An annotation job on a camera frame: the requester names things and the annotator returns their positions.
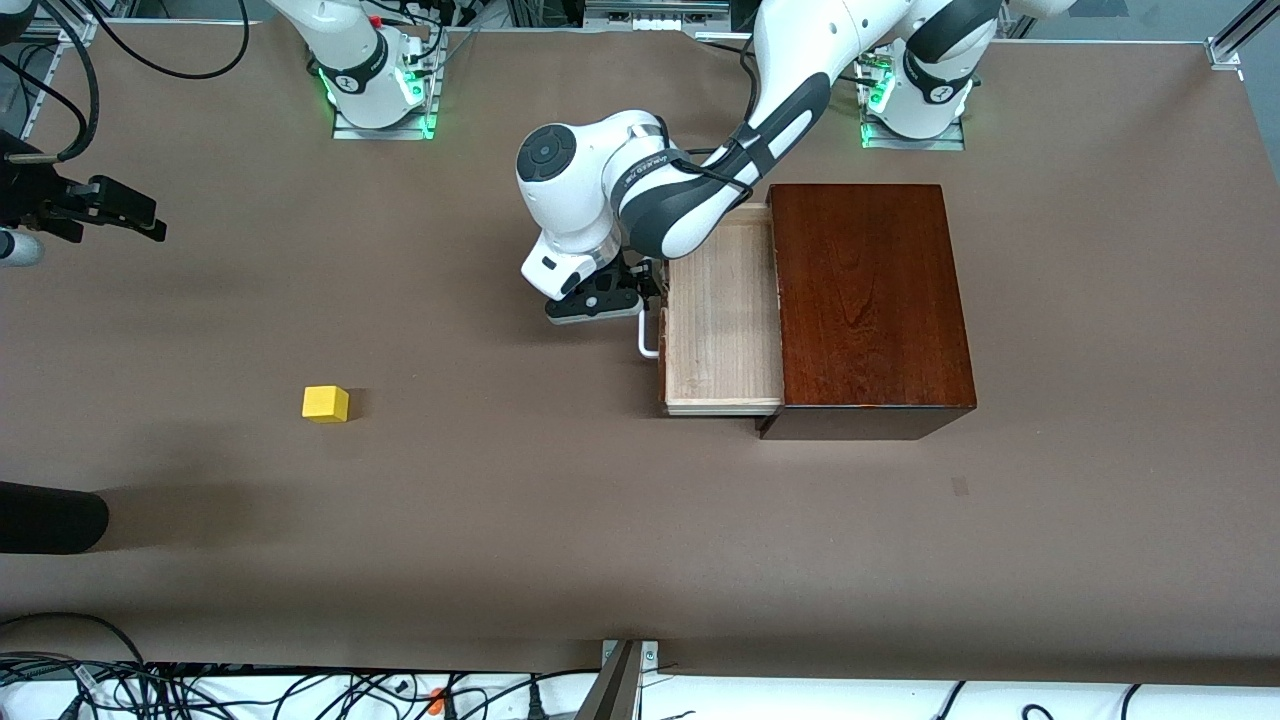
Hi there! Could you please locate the light wood drawer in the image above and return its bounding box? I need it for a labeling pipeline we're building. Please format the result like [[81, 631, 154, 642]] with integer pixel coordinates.
[[658, 203, 786, 418]]

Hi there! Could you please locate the yellow wooden block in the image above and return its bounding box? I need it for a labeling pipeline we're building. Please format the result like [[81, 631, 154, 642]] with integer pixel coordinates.
[[302, 385, 351, 424]]

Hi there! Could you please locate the dark brown wooden cabinet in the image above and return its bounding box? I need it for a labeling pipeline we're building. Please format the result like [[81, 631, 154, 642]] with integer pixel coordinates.
[[755, 183, 979, 441]]

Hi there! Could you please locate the black cylinder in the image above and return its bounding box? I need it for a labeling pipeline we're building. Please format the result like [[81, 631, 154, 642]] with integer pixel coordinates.
[[0, 482, 109, 554]]

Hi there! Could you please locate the thick black hose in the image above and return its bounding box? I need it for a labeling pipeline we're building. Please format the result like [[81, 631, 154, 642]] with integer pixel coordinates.
[[0, 0, 98, 163]]

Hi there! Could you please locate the thin black cable loop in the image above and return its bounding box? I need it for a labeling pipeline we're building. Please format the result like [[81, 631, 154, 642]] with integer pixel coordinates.
[[85, 0, 250, 81]]

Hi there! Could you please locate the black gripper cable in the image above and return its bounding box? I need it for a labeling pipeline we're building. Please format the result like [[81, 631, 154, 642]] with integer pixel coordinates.
[[685, 35, 761, 191]]

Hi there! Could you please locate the black base cable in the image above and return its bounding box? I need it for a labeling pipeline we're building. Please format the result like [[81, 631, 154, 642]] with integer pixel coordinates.
[[695, 28, 761, 61]]

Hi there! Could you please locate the aluminium arm base plate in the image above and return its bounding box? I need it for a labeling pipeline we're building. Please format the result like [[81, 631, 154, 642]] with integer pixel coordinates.
[[332, 30, 440, 141], [858, 55, 967, 151]]

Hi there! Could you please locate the metal bracket with grey post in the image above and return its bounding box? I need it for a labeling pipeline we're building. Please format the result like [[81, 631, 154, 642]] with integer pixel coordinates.
[[575, 640, 661, 720]]

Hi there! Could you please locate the black cable tangle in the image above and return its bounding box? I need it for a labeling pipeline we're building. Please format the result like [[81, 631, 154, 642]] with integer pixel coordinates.
[[0, 612, 601, 720]]

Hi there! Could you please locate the aluminium frame profile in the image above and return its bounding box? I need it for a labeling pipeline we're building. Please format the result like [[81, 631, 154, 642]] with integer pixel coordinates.
[[1205, 0, 1280, 71]]

